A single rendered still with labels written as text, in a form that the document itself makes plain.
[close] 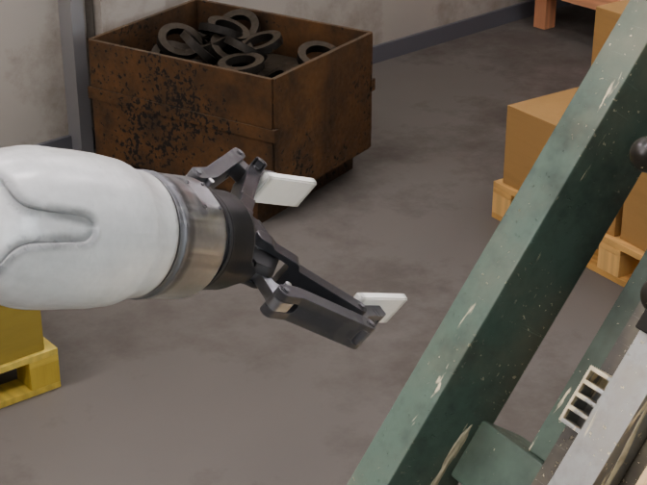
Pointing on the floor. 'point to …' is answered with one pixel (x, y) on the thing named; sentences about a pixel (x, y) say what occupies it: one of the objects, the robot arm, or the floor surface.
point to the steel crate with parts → (232, 92)
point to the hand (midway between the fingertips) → (342, 248)
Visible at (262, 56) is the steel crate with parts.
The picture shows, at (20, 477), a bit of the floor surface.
